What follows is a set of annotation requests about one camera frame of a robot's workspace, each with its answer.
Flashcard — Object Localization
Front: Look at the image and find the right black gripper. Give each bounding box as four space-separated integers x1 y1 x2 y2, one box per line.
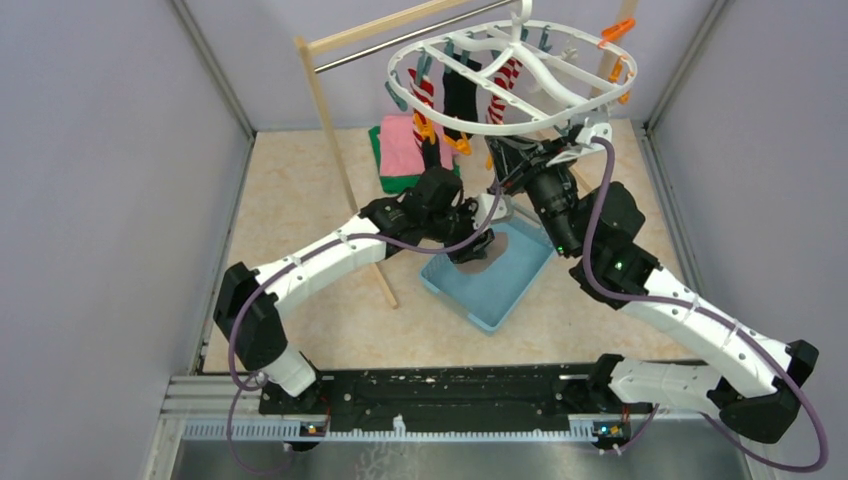
488 131 582 259

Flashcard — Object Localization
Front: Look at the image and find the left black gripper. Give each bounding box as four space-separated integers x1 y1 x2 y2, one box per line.
424 197 495 265

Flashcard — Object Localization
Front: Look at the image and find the beige sock striped cuff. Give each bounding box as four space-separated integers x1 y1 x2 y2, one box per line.
455 231 509 275

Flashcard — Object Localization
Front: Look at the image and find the white round clip hanger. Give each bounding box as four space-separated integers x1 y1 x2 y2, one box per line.
385 1 639 136

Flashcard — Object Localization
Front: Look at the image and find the black sock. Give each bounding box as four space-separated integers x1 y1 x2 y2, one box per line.
420 137 443 171
442 54 482 141

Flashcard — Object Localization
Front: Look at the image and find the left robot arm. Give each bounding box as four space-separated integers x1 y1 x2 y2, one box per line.
213 167 507 414

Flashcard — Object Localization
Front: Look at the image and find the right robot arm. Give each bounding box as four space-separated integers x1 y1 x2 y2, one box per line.
486 136 818 444

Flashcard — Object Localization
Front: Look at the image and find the blue plastic basket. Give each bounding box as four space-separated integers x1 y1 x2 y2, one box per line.
419 214 555 335

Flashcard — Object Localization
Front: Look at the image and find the pink folded cloth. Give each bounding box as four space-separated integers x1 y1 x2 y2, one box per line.
378 115 425 177

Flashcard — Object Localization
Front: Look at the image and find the orange clothes peg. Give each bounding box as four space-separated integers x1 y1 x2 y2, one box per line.
597 17 636 48

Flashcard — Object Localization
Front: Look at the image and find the metal hanging rod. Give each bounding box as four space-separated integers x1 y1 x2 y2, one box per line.
305 1 513 74

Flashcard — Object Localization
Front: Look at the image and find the wooden clothes rack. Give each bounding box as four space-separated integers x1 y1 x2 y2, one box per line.
293 0 641 311

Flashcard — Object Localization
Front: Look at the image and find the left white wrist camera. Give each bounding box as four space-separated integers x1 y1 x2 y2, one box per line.
474 193 513 229

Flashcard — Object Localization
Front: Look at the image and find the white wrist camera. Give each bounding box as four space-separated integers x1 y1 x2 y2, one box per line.
567 112 613 160
474 193 513 229

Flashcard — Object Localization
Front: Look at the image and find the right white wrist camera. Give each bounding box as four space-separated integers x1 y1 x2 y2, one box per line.
567 112 613 160

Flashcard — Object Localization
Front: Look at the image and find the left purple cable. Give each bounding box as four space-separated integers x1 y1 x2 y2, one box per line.
225 182 508 477

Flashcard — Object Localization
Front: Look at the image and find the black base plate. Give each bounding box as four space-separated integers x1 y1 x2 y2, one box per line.
259 363 624 433

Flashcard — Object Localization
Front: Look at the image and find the aluminium frame rail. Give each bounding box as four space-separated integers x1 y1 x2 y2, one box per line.
163 364 770 448

